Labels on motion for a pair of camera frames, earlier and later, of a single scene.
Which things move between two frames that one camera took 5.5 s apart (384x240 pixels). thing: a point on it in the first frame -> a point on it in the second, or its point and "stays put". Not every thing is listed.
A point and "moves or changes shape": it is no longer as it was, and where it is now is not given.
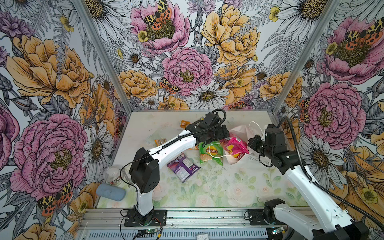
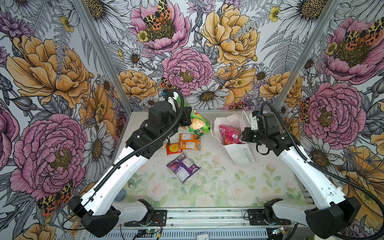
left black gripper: x=222 y=134 -> x=187 y=121
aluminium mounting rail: x=111 y=218 stays put
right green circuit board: x=278 y=230 stays put
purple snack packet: x=183 y=167 stays put
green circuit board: x=151 y=230 stays put
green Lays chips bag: x=210 y=151 -> x=199 y=125
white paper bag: x=247 y=132 moves or changes shape
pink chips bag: x=235 y=145 moves or changes shape
